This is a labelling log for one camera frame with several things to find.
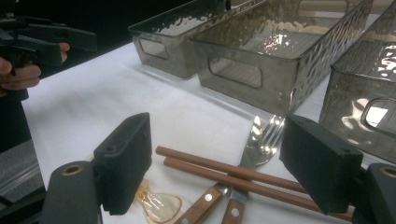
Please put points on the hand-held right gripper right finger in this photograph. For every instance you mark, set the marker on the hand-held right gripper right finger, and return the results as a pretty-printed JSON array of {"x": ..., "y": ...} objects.
[{"x": 320, "y": 161}]

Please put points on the brown wooden chopstick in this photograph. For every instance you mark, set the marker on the brown wooden chopstick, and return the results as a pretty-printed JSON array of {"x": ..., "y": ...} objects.
[
  {"x": 202, "y": 172},
  {"x": 218, "y": 166}
]

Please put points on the white table cover sheet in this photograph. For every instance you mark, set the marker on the white table cover sheet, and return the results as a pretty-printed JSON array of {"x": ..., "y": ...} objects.
[{"x": 93, "y": 109}]

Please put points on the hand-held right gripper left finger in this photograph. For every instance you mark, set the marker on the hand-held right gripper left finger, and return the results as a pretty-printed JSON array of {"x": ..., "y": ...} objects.
[{"x": 124, "y": 161}]

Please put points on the metal floor rail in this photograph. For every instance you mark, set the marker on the metal floor rail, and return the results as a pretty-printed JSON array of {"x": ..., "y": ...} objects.
[{"x": 15, "y": 186}]

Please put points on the smoky transparent plastic bin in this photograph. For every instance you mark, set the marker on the smoky transparent plastic bin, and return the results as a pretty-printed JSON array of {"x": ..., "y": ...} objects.
[
  {"x": 348, "y": 102},
  {"x": 155, "y": 63},
  {"x": 280, "y": 90}
]

